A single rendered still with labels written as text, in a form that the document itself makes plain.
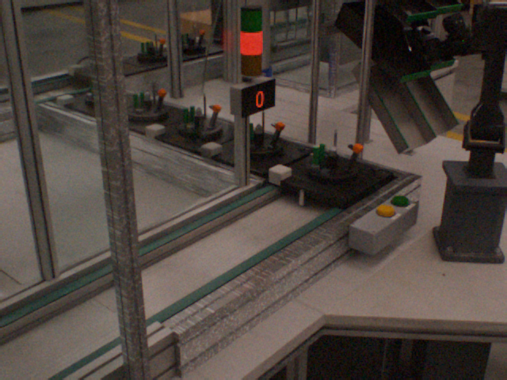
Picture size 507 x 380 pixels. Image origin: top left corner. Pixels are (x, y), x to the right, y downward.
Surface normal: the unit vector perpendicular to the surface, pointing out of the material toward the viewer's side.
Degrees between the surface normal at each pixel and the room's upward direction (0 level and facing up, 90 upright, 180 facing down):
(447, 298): 0
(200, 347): 90
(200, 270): 0
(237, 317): 90
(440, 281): 0
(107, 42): 90
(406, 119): 45
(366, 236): 90
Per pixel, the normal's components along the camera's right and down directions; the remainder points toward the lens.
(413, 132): 0.44, -0.40
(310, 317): 0.00, -0.90
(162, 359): 0.75, 0.28
